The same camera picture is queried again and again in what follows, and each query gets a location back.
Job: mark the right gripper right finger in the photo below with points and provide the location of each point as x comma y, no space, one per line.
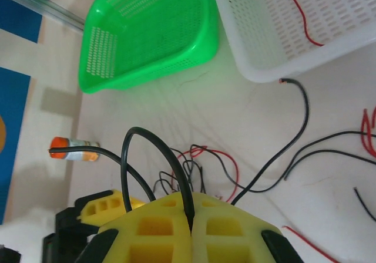
229,233

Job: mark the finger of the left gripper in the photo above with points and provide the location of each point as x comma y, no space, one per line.
102,210

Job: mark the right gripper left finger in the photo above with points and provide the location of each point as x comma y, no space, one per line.
152,233

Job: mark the orange cap pill bottle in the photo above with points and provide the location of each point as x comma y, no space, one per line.
79,156

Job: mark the green plastic basket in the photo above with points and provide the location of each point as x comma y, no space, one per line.
152,31

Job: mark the white plastic basket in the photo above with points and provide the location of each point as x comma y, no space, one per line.
279,54

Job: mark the aluminium frame post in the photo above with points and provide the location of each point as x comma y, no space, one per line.
44,6

